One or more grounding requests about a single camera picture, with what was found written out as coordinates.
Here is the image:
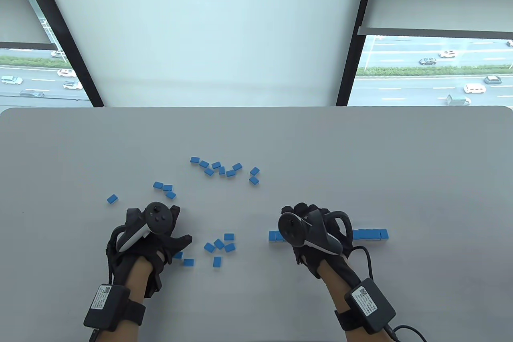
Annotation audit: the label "person's left hand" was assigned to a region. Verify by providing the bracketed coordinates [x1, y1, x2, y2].
[106, 202, 193, 300]

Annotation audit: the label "person's right hand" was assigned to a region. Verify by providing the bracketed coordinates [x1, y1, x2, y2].
[281, 203, 361, 279]

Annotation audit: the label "blue mahjong tiles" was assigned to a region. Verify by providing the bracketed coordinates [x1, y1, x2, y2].
[107, 157, 260, 268]

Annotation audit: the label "person's left forearm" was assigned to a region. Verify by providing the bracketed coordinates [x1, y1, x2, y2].
[97, 260, 155, 342]

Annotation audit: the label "black white handheld controller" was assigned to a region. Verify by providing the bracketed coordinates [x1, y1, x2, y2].
[278, 210, 354, 256]
[116, 202, 174, 255]

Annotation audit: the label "wide white roller blind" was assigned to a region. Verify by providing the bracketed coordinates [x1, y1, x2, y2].
[35, 0, 369, 107]

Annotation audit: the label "black window frame pillar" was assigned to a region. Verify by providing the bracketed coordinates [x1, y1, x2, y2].
[16, 0, 105, 108]
[336, 0, 380, 107]

